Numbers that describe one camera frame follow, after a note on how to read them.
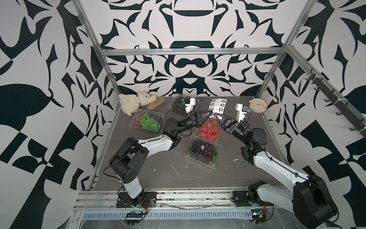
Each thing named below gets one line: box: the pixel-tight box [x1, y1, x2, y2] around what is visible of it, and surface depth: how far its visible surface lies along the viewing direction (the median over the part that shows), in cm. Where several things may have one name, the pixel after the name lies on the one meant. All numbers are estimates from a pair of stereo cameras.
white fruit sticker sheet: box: [208, 98, 228, 120], surface depth 68 cm
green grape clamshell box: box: [129, 108, 165, 133], surface depth 100 cm
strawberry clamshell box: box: [194, 117, 223, 147], surface depth 93 cm
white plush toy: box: [118, 91, 157, 117], surface depth 109 cm
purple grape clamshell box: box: [183, 135, 223, 170], surface depth 87 cm
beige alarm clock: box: [248, 98, 268, 114], surface depth 114 cm
